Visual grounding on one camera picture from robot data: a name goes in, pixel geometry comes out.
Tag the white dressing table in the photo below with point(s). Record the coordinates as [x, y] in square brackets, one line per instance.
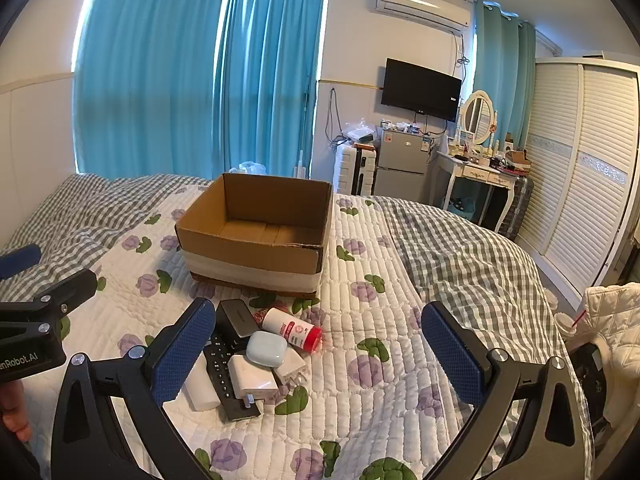
[480, 172]

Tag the silver small fridge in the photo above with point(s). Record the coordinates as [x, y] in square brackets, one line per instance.
[400, 165]

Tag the black wall television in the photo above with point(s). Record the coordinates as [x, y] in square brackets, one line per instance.
[420, 90]

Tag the white louvred wardrobe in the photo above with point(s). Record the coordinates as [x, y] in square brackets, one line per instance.
[575, 170]

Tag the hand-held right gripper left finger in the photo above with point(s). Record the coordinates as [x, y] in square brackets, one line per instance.
[182, 355]

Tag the black power bank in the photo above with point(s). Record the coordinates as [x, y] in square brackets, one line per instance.
[237, 317]

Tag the white drawer cabinet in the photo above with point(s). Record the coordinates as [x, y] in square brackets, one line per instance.
[350, 167]

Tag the white plastic bag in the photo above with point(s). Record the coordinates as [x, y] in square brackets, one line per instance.
[252, 167]

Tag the white quilted jacket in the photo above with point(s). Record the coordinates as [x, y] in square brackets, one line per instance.
[615, 320]

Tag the white oval mirror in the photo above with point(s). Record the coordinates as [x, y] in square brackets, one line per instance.
[477, 117]

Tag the wide blue curtain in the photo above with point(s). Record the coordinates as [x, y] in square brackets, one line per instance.
[150, 75]

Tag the light blue earbuds case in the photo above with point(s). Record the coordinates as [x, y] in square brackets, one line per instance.
[265, 347]

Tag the white charger adapter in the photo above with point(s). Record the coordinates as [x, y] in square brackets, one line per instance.
[294, 362]
[250, 377]

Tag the brown cardboard box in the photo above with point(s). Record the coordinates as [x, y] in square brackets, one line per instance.
[260, 255]

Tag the black remote control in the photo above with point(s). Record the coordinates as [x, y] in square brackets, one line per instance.
[220, 365]

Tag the dark suitcase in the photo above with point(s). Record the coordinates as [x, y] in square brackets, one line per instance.
[517, 205]

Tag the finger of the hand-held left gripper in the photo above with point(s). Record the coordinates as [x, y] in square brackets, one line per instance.
[20, 260]
[65, 290]

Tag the narrow blue curtain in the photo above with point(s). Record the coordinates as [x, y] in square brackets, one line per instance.
[270, 75]

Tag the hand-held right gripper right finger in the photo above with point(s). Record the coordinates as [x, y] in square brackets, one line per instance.
[452, 355]

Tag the person's left hand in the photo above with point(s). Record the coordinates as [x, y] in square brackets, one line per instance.
[15, 410]

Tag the grey checkered bedsheet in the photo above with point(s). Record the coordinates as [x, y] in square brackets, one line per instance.
[450, 255]

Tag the teal curtain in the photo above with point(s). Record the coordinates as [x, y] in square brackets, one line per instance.
[500, 60]

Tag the white air conditioner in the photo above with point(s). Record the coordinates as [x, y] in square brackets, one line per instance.
[425, 7]

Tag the white cylinder bottle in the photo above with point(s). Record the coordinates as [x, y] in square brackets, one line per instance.
[205, 390]

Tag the clear plastic bag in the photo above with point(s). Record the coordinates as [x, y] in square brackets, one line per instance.
[360, 131]

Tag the white bottle with red cap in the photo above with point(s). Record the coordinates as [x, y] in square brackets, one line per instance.
[285, 327]

